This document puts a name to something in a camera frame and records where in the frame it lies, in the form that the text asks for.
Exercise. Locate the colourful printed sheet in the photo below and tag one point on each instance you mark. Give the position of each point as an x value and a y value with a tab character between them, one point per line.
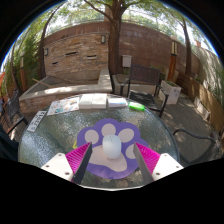
64	105

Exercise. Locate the long white planter box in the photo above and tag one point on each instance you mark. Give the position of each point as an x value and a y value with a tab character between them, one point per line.
202	108

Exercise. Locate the yellow paper piece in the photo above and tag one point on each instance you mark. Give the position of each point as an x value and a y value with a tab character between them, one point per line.
75	145

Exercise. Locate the white wrapped packet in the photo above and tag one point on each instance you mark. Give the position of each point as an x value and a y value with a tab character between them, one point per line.
117	102

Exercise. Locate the purple paw-shaped mouse pad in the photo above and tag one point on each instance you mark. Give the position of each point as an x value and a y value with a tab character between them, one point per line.
96	126

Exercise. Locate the wooden lamp post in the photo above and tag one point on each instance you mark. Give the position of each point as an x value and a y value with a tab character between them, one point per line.
23	75
172	61

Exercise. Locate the wooden stick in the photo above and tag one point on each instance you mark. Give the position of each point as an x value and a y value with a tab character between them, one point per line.
41	82

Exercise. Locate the white square planter box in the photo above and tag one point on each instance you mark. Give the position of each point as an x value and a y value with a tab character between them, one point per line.
170	92

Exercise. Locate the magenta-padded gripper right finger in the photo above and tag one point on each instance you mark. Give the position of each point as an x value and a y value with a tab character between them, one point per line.
164	164

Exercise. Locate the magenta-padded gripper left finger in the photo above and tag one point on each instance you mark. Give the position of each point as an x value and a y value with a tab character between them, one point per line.
60	164

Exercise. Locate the white computer mouse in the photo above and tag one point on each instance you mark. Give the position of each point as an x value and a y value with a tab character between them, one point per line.
111	146

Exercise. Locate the green packet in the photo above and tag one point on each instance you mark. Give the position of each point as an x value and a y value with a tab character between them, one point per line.
136	106

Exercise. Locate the white licence plate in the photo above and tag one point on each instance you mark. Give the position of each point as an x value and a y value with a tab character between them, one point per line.
36	121

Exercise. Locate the wall lamp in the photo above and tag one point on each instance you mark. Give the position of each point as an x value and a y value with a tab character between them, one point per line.
103	39
46	51

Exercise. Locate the white flat box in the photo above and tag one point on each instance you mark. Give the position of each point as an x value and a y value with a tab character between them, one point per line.
100	100
86	101

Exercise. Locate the dark slat-backed armchair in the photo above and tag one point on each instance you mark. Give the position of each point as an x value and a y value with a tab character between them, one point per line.
141	99

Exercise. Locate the black mesh garden chair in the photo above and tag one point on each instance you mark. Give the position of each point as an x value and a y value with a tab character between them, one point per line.
13	106

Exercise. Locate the grey wall utility box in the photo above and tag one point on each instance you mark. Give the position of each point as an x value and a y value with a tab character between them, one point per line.
126	61

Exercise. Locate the tree trunk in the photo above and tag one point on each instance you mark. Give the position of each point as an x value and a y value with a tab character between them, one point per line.
115	40

